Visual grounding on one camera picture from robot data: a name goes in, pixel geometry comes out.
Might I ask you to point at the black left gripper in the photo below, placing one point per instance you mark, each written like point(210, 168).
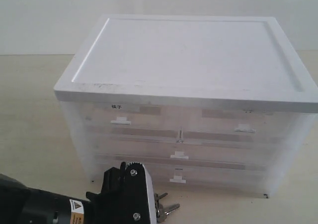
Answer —
point(106, 207)

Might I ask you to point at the key bunch with blue fob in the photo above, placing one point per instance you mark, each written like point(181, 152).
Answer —
point(163, 212)

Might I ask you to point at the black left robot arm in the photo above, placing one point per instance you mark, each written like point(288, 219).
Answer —
point(20, 204)

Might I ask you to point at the white translucent drawer cabinet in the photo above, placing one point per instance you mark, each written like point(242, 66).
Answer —
point(204, 62)

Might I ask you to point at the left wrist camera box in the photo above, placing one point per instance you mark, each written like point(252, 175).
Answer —
point(138, 202)

